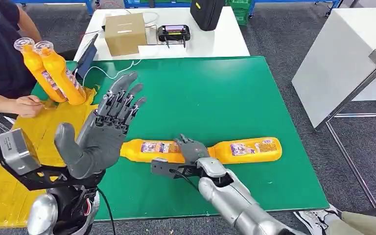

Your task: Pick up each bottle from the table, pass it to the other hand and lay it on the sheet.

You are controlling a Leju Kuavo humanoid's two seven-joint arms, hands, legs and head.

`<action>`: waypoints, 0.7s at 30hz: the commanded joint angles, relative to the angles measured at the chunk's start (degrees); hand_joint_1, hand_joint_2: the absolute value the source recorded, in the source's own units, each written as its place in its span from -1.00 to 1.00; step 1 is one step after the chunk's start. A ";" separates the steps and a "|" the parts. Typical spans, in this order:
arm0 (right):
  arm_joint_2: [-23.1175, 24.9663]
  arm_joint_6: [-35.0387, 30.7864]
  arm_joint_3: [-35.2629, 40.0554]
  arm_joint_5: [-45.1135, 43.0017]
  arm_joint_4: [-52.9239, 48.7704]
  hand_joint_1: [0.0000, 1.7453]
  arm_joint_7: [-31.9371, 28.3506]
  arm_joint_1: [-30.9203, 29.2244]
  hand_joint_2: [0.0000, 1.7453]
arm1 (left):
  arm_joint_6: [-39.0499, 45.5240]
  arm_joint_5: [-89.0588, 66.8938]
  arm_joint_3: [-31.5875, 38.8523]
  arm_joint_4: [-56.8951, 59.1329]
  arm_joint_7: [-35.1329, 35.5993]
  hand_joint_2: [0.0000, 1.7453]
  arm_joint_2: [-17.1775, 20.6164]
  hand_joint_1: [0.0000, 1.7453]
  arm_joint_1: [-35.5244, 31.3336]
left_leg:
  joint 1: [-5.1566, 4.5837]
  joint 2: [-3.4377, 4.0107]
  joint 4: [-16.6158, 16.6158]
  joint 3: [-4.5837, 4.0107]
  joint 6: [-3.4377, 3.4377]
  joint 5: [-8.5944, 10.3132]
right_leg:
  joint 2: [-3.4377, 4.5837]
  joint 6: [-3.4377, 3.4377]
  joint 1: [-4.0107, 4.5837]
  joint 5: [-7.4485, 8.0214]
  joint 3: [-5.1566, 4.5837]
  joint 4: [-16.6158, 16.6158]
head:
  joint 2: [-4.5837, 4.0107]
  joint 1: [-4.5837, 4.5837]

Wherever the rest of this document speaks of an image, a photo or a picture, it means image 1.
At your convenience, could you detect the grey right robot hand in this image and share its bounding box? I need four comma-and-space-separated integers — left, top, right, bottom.
174, 134, 211, 165

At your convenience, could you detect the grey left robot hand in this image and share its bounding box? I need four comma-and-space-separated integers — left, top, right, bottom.
54, 71, 147, 180

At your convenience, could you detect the orange drink bottle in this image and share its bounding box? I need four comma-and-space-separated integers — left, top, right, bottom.
14, 37, 67, 104
120, 139, 186, 164
207, 137, 282, 165
34, 40, 88, 106

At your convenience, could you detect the green mat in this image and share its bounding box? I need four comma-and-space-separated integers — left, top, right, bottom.
31, 56, 329, 221

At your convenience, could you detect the person's right hand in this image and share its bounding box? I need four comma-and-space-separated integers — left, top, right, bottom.
13, 94, 44, 118

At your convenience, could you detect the dark blue tablet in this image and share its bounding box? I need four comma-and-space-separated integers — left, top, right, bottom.
73, 33, 99, 79

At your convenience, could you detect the brown cardboard box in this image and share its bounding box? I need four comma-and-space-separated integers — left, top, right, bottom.
104, 12, 148, 57

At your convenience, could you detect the yellow sheet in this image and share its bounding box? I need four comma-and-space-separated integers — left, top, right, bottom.
0, 87, 99, 229

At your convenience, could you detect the black handheld controller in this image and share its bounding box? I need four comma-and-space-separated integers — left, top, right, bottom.
156, 24, 191, 48

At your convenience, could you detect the person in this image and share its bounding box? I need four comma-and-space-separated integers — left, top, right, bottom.
0, 0, 44, 118

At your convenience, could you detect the black bag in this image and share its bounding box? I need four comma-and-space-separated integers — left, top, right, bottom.
189, 0, 226, 31

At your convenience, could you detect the white sneaker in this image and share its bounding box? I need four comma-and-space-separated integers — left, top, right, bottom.
293, 207, 342, 235

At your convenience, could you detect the green crate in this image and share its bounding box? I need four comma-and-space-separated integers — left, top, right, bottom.
226, 0, 254, 26

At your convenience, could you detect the large white table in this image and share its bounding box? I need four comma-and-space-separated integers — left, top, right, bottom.
291, 7, 376, 131

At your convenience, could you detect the person's leg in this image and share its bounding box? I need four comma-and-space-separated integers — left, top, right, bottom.
326, 211, 376, 235

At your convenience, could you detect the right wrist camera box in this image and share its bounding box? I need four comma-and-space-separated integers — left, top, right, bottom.
150, 158, 188, 180

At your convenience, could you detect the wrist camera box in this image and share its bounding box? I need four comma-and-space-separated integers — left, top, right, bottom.
150, 158, 188, 180
0, 128, 43, 176

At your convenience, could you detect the white charging cable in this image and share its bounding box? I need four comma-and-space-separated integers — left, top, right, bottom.
74, 59, 142, 87

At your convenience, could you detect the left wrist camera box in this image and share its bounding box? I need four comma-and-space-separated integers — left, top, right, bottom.
0, 128, 43, 176

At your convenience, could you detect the grey thin cable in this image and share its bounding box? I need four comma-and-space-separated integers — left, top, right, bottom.
126, 9, 160, 45

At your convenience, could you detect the blue metal frame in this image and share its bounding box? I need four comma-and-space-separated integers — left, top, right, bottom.
13, 0, 343, 16

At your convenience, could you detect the metal table leg frame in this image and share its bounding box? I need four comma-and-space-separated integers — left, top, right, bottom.
324, 68, 376, 208

